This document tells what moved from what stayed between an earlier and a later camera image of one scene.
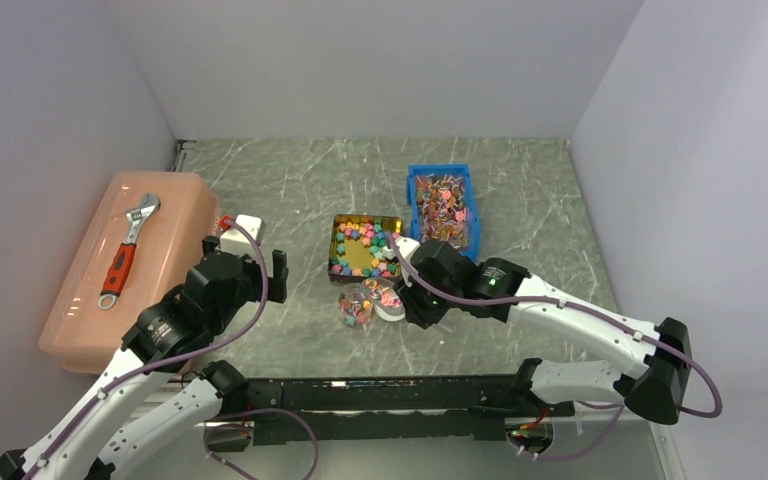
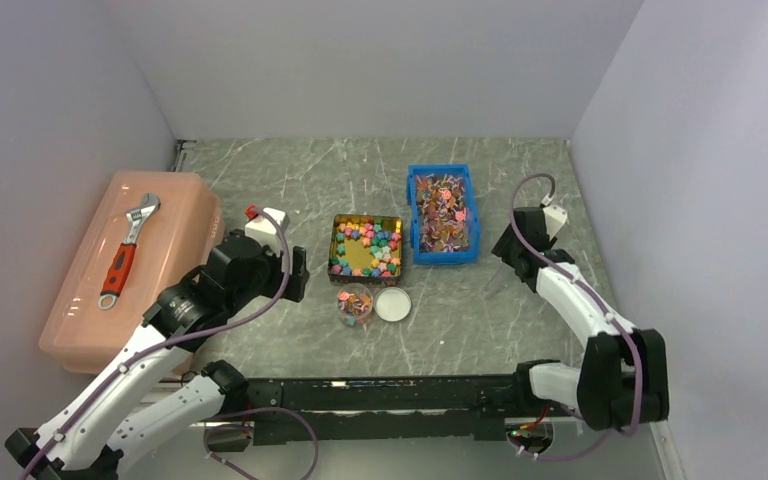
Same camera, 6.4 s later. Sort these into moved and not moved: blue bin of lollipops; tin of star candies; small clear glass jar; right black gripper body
Moved: right black gripper body
Not moved: tin of star candies; small clear glass jar; blue bin of lollipops
